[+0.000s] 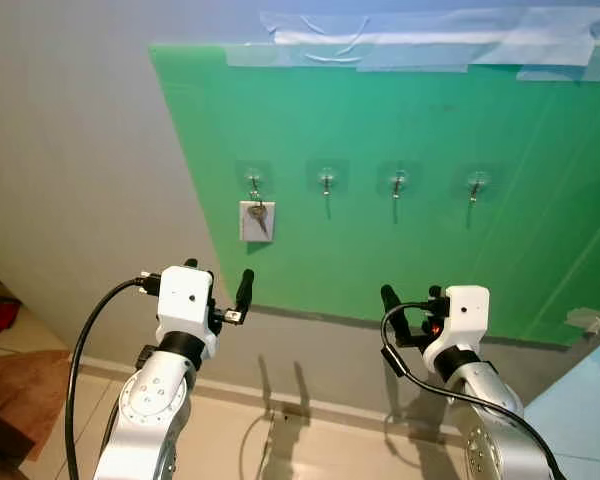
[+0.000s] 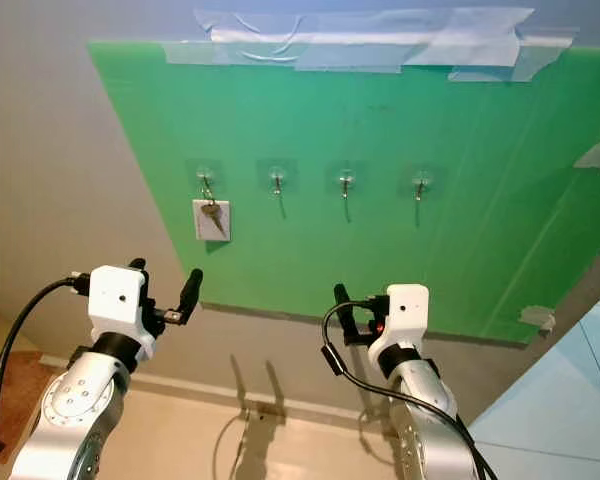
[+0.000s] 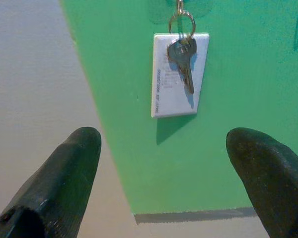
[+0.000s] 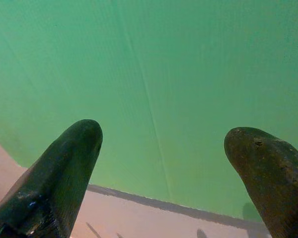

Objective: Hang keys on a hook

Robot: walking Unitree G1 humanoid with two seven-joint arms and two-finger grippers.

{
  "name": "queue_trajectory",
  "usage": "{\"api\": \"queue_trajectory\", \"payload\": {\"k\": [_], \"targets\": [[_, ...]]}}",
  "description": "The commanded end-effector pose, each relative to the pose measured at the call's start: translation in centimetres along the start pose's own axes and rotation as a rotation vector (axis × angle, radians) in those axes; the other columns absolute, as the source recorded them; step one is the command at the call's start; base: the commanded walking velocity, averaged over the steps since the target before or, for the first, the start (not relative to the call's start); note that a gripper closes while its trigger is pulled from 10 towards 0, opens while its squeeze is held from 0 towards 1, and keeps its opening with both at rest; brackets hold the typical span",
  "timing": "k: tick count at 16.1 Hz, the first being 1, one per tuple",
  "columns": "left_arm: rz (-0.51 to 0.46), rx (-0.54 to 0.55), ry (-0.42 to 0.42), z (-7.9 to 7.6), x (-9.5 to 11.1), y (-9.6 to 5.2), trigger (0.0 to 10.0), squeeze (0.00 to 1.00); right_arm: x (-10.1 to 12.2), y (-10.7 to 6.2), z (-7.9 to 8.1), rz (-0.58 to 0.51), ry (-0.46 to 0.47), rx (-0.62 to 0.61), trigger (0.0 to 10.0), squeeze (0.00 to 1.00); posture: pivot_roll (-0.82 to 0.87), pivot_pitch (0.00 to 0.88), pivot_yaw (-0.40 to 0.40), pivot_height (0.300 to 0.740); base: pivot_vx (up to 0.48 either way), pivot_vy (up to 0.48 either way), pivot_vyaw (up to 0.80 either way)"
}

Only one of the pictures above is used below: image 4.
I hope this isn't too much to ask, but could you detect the green plastic wall board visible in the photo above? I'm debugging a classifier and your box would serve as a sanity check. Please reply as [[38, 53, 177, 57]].
[[0, 0, 298, 225]]

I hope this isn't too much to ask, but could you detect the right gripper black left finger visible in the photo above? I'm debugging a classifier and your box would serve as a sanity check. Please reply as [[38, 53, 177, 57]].
[[0, 119, 103, 238]]

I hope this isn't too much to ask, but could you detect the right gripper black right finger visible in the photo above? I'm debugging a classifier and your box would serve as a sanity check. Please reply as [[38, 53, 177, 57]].
[[223, 126, 298, 238]]

